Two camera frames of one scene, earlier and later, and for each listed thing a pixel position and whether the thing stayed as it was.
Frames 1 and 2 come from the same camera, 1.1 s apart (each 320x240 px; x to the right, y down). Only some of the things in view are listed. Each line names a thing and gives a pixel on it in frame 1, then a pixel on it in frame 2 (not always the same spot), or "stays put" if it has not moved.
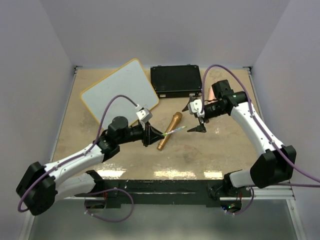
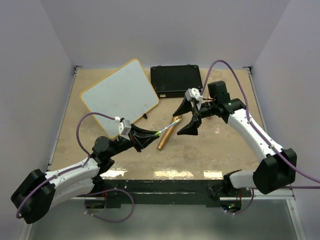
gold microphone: x=176 y=118 stays put
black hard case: x=177 y=80 stays put
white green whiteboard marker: x=167 y=133 to x=173 y=123
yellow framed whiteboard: x=130 y=80 stays put
